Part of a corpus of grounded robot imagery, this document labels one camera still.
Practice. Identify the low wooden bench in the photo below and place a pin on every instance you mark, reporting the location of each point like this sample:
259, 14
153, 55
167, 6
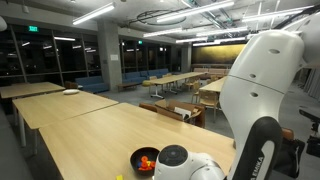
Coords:
126, 85

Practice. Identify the small green sign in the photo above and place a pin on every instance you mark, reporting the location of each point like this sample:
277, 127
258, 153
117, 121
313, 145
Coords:
140, 42

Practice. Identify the white wall notice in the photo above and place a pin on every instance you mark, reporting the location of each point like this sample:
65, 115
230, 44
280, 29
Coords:
114, 57

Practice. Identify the black bag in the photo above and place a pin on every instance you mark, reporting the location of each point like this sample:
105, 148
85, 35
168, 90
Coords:
290, 158

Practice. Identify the orange wooden disc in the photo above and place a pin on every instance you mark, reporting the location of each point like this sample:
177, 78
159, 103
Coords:
144, 157
152, 164

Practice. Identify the yellow pouf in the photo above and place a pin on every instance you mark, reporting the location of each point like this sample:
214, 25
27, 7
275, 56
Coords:
146, 83

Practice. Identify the yellow wooden block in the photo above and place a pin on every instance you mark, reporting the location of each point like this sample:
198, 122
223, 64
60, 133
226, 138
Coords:
119, 177

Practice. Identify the green exit sign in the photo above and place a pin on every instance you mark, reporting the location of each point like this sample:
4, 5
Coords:
33, 29

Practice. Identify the black bowl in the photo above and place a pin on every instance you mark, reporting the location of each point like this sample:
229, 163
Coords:
134, 160

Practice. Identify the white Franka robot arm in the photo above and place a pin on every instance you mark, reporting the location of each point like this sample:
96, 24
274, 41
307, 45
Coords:
260, 83

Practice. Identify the wooden chair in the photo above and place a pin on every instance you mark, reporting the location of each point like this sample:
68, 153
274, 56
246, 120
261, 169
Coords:
208, 99
70, 85
195, 88

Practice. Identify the open cardboard box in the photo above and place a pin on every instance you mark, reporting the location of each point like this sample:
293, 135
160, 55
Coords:
166, 113

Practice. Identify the brown chair back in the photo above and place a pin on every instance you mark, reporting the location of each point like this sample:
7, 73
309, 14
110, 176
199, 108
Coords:
148, 107

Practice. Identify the light wooden table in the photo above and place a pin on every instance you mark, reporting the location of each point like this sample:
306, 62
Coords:
56, 108
28, 90
213, 86

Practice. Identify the golden wall mural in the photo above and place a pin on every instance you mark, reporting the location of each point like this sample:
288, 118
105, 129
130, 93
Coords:
216, 53

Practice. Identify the brown leather chair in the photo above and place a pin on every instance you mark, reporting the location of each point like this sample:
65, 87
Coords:
288, 133

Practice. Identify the blue sofa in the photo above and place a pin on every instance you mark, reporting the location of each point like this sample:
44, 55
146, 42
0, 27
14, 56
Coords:
91, 84
140, 76

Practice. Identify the long wooden table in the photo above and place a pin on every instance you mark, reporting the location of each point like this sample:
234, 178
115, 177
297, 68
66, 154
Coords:
173, 78

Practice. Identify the white pendant lamp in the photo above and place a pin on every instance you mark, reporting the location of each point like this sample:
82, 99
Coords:
1, 23

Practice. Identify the black camera rig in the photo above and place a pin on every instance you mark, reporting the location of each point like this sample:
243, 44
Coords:
313, 133

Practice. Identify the white plate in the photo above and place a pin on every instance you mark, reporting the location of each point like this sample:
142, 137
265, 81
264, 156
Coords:
70, 91

